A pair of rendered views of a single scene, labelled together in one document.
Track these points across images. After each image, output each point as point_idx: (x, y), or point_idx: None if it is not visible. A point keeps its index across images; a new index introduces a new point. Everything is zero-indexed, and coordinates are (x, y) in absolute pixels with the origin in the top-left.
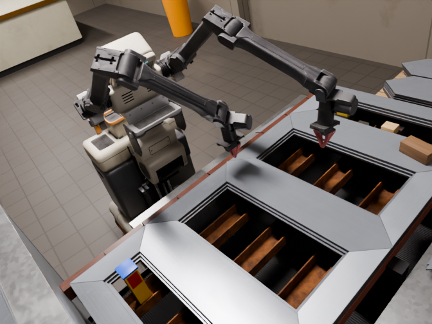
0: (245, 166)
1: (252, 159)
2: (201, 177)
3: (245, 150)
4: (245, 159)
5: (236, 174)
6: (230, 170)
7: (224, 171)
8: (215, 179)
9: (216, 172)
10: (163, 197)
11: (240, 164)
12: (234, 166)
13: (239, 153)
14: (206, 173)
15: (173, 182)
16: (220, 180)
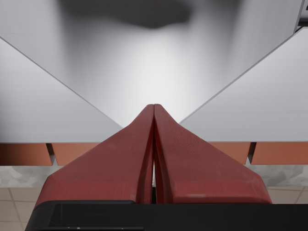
0: (110, 24)
1: (22, 41)
2: (283, 163)
3: (6, 129)
4: (56, 76)
5: (206, 16)
6: (192, 83)
7: (225, 101)
8: (307, 97)
9: (248, 128)
10: (292, 185)
11: (115, 72)
12: (151, 88)
13: (55, 135)
14: (255, 162)
15: (152, 194)
16: (307, 65)
